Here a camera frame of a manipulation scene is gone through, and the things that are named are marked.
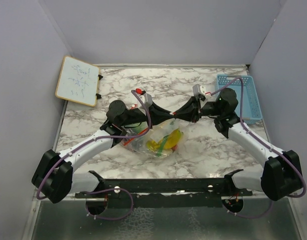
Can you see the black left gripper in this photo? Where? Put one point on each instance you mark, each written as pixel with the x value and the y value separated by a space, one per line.
pixel 161 114

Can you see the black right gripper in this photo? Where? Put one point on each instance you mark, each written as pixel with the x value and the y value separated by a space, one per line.
pixel 193 106

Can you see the clear zip top bag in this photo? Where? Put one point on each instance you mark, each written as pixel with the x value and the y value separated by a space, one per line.
pixel 138 145

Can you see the yellow fake banana bunch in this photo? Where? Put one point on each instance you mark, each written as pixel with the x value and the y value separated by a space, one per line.
pixel 167 143

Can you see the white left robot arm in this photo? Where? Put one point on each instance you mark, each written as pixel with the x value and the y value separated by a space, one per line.
pixel 55 175

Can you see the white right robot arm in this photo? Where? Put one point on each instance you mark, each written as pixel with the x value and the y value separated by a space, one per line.
pixel 281 174

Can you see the green fake vegetable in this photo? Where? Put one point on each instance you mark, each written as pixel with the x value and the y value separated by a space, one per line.
pixel 138 127

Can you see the light blue plastic basket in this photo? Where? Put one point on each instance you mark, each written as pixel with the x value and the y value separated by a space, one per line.
pixel 251 110

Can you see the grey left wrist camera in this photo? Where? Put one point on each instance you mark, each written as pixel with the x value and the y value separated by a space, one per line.
pixel 146 98

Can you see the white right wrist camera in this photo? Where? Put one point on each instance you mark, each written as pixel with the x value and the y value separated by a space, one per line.
pixel 200 92

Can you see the black metal base rail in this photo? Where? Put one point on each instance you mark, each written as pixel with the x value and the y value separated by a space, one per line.
pixel 164 192

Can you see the small whiteboard with wooden frame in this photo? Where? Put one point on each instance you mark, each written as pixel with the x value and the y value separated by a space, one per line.
pixel 78 82

